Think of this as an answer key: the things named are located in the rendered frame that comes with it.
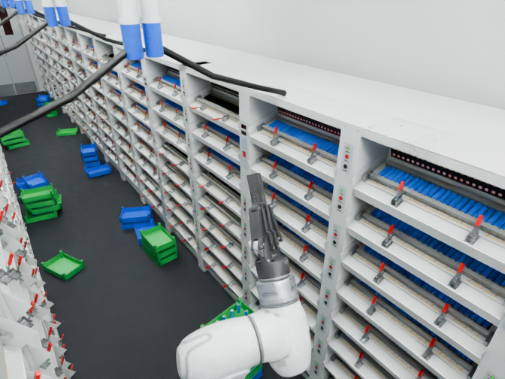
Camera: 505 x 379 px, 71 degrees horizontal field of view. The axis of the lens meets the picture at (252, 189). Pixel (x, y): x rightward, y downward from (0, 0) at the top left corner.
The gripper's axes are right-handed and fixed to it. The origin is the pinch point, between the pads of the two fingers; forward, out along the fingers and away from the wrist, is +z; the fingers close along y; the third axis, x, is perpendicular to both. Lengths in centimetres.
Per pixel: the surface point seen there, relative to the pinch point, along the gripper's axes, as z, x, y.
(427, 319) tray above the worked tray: -56, -24, -71
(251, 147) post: 31, 46, -100
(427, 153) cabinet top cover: 2, -37, -51
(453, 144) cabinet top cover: 4, -45, -58
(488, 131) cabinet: 7, -57, -76
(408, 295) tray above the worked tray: -49, -18, -78
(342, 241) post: -25, 4, -82
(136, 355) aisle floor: -83, 165, -105
